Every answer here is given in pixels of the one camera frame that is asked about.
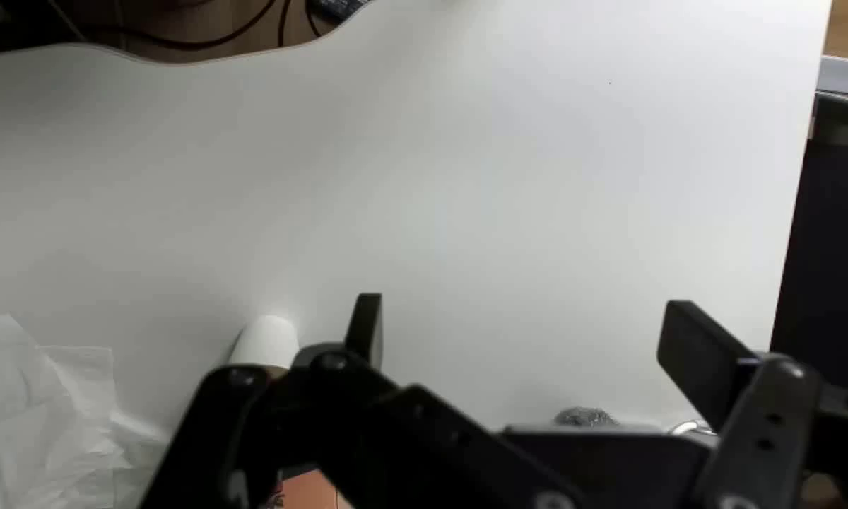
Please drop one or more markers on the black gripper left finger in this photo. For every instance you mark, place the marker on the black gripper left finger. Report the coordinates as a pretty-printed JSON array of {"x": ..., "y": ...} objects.
[{"x": 255, "y": 441}]

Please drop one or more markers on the crumpled white tissue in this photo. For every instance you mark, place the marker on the crumpled white tissue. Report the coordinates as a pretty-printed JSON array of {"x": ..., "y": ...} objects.
[{"x": 36, "y": 425}]

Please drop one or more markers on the white paper cup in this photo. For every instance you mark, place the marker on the white paper cup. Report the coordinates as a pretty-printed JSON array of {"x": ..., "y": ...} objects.
[{"x": 267, "y": 339}]

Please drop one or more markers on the orange tissue box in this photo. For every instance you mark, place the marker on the orange tissue box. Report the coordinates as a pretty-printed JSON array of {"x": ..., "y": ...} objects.
[{"x": 312, "y": 492}]

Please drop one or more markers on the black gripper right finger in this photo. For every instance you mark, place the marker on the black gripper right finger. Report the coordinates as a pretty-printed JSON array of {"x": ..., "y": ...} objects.
[{"x": 763, "y": 425}]

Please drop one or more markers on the black office partition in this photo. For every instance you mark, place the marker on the black office partition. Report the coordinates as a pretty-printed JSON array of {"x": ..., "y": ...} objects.
[{"x": 833, "y": 255}]

